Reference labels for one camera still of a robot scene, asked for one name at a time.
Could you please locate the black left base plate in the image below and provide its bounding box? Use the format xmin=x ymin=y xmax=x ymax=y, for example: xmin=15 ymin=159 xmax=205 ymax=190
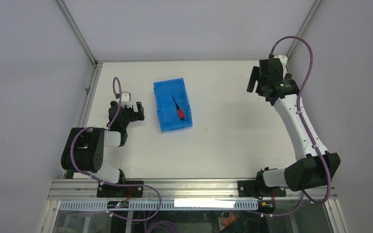
xmin=96 ymin=180 xmax=144 ymax=198

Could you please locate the blue plastic bin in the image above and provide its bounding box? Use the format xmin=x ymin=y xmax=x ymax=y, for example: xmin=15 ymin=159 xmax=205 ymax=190
xmin=153 ymin=78 xmax=193 ymax=133

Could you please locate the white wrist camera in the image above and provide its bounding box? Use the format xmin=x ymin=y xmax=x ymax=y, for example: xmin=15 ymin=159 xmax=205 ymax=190
xmin=274 ymin=55 xmax=288 ymax=70
xmin=118 ymin=91 xmax=133 ymax=108

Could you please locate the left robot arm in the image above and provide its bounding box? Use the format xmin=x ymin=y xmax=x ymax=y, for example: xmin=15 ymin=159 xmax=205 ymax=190
xmin=61 ymin=101 xmax=145 ymax=197

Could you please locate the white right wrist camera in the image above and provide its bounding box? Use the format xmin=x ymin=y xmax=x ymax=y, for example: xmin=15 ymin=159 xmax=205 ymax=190
xmin=274 ymin=55 xmax=288 ymax=70

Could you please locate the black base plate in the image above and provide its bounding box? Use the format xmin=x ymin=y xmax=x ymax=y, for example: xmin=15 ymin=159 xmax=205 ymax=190
xmin=237 ymin=180 xmax=287 ymax=199
xmin=96 ymin=180 xmax=144 ymax=198

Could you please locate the aluminium mounting rail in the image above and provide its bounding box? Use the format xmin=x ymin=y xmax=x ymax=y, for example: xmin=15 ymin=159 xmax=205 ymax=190
xmin=47 ymin=178 xmax=338 ymax=201

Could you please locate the orange object below table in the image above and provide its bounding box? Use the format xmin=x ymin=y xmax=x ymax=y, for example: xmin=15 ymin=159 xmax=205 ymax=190
xmin=219 ymin=211 xmax=240 ymax=228

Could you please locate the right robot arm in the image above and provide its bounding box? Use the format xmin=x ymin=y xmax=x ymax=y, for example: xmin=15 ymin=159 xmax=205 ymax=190
xmin=247 ymin=56 xmax=340 ymax=198

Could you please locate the white slotted cable duct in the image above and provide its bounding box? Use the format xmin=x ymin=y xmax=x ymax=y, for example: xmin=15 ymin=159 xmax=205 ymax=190
xmin=59 ymin=199 xmax=275 ymax=212

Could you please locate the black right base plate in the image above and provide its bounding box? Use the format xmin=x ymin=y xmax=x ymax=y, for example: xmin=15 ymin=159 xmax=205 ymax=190
xmin=237 ymin=180 xmax=287 ymax=199

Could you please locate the red handled screwdriver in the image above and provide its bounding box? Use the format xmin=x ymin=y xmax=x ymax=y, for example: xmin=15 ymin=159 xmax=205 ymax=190
xmin=171 ymin=95 xmax=185 ymax=120

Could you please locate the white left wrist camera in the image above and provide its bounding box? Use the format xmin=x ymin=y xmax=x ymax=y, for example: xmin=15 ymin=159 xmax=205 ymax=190
xmin=118 ymin=91 xmax=133 ymax=108

